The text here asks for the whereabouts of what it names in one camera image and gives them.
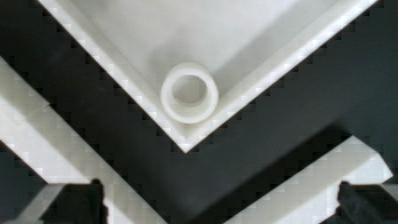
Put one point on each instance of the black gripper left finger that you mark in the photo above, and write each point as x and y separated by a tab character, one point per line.
66	204

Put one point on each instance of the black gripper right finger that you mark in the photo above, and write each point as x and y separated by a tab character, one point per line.
368	204

